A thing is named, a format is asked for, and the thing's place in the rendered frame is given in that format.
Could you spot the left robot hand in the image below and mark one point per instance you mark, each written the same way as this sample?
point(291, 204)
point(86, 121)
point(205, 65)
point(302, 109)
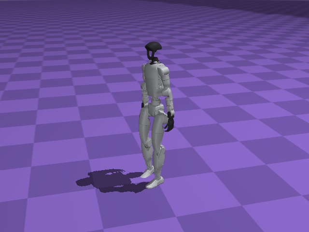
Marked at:
point(170, 123)

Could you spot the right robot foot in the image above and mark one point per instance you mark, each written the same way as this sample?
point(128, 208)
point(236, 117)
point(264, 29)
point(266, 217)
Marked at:
point(147, 172)

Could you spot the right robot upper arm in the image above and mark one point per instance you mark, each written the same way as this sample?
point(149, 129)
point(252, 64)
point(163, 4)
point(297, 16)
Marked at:
point(143, 85)

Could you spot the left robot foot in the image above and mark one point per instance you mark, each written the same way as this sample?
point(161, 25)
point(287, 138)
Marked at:
point(154, 183)

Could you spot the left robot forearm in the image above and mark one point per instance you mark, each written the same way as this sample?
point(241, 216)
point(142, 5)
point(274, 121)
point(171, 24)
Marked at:
point(169, 103)

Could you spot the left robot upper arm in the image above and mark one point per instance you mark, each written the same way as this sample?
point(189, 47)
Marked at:
point(163, 71)

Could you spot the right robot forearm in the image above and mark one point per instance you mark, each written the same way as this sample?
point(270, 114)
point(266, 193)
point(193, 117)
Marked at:
point(145, 98)

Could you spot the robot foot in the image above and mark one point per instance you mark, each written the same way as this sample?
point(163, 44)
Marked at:
point(147, 172)
point(154, 183)

